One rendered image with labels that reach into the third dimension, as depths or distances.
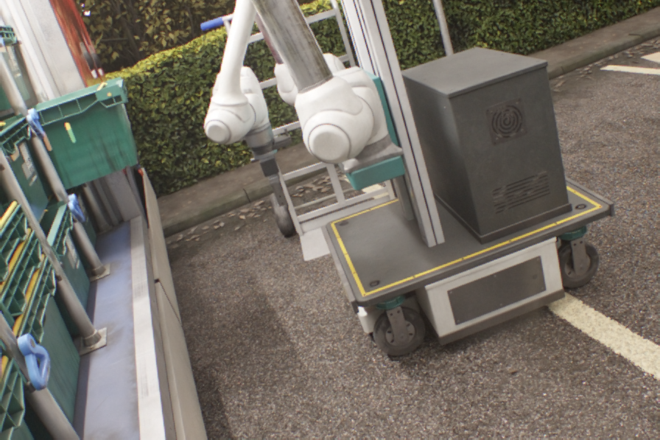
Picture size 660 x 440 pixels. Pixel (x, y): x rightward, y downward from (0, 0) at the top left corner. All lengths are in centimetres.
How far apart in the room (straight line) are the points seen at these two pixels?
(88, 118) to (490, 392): 146
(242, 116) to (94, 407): 83
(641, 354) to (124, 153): 168
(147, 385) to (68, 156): 88
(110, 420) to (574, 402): 123
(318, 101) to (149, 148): 315
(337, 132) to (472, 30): 390
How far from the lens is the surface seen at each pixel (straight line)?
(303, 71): 148
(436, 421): 181
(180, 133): 449
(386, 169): 170
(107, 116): 185
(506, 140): 187
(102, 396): 128
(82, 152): 187
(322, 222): 323
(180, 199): 439
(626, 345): 196
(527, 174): 194
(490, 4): 538
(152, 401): 118
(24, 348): 99
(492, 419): 178
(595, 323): 205
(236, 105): 160
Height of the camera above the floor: 126
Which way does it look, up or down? 21 degrees down
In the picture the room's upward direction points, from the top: 18 degrees counter-clockwise
